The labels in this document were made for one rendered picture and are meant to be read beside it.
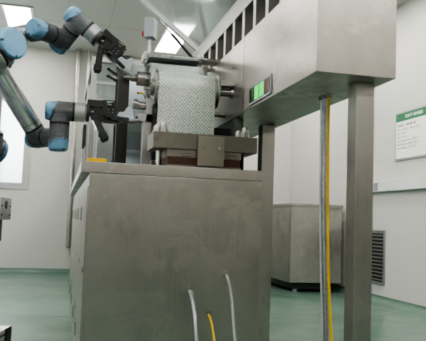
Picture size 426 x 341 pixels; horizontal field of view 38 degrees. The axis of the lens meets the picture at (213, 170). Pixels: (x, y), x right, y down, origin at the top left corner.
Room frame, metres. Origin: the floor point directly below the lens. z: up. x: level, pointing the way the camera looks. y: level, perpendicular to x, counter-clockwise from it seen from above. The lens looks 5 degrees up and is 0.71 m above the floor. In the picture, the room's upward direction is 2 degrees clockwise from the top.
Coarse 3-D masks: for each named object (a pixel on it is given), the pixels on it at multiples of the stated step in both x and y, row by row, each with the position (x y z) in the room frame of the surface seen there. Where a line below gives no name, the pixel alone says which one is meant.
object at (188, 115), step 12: (168, 96) 2.49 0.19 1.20; (168, 108) 2.49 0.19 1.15; (180, 108) 2.50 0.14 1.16; (192, 108) 2.51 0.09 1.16; (204, 108) 2.52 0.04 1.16; (168, 120) 2.49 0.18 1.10; (180, 120) 2.50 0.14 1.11; (192, 120) 2.51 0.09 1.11; (204, 120) 2.52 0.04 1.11; (180, 132) 2.50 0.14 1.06; (192, 132) 2.51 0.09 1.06; (204, 132) 2.52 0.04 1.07
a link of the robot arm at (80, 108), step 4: (76, 104) 2.38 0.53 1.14; (80, 104) 2.38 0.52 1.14; (84, 104) 2.39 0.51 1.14; (76, 108) 2.37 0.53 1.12; (80, 108) 2.37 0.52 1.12; (84, 108) 2.38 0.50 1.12; (76, 112) 2.37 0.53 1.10; (80, 112) 2.37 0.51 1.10; (84, 112) 2.38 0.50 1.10; (76, 116) 2.38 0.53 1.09; (80, 116) 2.38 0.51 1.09; (84, 116) 2.38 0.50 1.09; (76, 120) 2.39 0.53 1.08; (80, 120) 2.40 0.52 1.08; (84, 120) 2.40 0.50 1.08
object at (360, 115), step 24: (360, 96) 1.85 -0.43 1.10; (360, 120) 1.85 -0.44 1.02; (264, 144) 2.72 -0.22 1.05; (360, 144) 1.85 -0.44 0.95; (264, 168) 2.72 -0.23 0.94; (360, 168) 1.85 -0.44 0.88; (264, 192) 2.72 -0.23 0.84; (360, 192) 1.85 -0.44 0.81; (264, 216) 2.73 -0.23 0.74; (360, 216) 1.85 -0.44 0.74; (264, 240) 2.73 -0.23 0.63; (360, 240) 1.85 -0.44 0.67; (264, 264) 2.73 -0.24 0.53; (360, 264) 1.85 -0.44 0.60; (264, 288) 2.73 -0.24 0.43; (360, 288) 1.85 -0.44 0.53; (264, 312) 2.73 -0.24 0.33; (360, 312) 1.85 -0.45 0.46; (264, 336) 2.73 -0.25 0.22; (360, 336) 1.85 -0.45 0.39
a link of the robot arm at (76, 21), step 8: (72, 8) 2.43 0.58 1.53; (64, 16) 2.44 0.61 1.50; (72, 16) 2.43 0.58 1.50; (80, 16) 2.44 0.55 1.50; (64, 24) 2.46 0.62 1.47; (72, 24) 2.44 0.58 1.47; (80, 24) 2.44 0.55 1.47; (88, 24) 2.44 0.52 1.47; (72, 32) 2.46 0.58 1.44; (80, 32) 2.46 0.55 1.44
